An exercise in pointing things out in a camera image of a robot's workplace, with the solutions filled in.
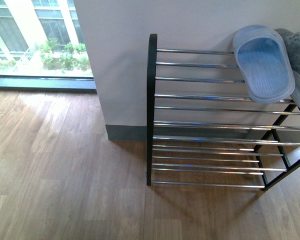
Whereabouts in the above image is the light blue slide sandal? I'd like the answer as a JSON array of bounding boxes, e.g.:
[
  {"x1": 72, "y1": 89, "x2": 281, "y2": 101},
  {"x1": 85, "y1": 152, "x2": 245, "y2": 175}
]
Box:
[{"x1": 232, "y1": 25, "x2": 295, "y2": 104}]

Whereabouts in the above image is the black metal shoe rack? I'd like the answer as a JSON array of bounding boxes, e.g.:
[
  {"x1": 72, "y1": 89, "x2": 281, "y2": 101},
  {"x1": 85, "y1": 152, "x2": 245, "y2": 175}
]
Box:
[{"x1": 146, "y1": 33, "x2": 300, "y2": 191}]

